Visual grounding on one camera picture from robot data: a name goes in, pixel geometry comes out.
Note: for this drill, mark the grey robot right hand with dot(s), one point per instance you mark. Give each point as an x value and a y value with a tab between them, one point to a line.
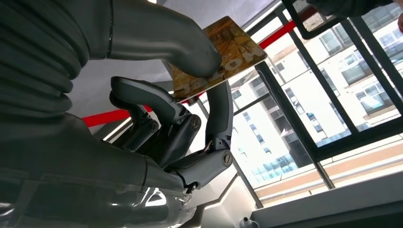
78	176

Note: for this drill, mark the black window frame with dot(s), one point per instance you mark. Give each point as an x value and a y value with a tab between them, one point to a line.
283	104

